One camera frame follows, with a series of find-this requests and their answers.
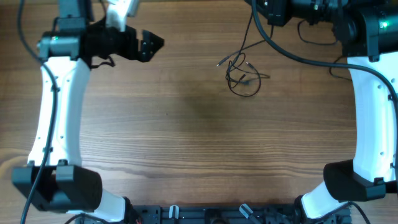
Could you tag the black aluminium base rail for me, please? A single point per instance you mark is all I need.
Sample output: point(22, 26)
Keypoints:
point(269, 214)

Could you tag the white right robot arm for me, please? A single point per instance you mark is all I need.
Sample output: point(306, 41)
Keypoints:
point(367, 31)

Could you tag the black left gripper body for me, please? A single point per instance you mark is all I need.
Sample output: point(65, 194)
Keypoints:
point(112, 41)

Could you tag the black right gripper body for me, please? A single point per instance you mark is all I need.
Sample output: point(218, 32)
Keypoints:
point(278, 15)

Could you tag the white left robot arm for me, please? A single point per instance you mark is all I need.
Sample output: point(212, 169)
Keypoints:
point(54, 179)

